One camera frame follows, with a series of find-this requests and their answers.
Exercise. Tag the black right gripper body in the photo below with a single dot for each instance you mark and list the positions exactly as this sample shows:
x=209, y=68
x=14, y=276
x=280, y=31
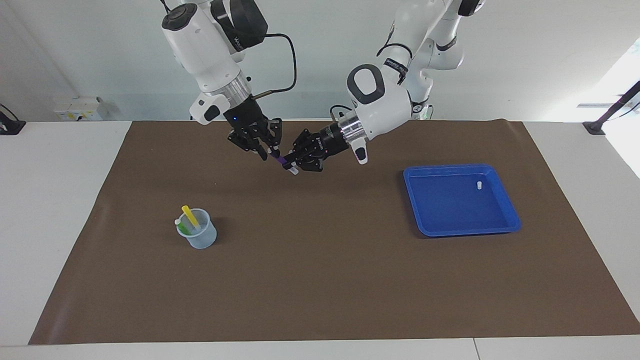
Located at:
x=247, y=120

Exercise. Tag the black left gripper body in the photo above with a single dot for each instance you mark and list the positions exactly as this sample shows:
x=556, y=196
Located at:
x=332, y=141

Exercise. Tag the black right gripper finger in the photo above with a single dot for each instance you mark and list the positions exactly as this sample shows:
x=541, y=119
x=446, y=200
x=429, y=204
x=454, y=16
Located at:
x=250, y=141
x=275, y=132

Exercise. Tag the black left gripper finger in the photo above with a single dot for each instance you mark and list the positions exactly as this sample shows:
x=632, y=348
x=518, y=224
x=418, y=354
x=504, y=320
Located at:
x=306, y=142
x=307, y=162

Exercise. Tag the purple marker pen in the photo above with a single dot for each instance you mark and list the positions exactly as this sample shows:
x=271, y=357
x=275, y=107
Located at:
x=282, y=161

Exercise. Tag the yellow marker pen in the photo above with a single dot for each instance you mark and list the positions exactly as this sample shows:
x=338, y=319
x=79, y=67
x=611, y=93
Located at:
x=189, y=215

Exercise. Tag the green marker pen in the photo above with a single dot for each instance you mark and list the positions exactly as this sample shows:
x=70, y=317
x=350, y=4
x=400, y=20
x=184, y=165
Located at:
x=184, y=229

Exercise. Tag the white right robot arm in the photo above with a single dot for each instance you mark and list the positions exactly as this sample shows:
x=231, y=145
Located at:
x=200, y=50

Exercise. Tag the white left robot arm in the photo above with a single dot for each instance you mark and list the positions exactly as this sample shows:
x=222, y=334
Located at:
x=380, y=105

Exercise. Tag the translucent plastic cup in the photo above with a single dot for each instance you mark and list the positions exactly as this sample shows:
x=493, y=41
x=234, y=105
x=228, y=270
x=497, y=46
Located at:
x=202, y=241

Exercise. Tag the brown table mat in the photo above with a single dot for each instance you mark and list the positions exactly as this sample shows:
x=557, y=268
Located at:
x=320, y=280

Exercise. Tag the blue plastic tray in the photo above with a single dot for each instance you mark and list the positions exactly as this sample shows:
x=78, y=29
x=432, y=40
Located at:
x=450, y=210

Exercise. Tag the white socket box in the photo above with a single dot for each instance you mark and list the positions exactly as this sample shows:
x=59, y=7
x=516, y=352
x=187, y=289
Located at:
x=75, y=110

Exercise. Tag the black table clamp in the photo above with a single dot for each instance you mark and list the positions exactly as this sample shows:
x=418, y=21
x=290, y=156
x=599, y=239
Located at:
x=10, y=126

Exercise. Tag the black camera stand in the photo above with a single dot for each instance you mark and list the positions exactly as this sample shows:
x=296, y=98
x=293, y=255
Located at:
x=594, y=127

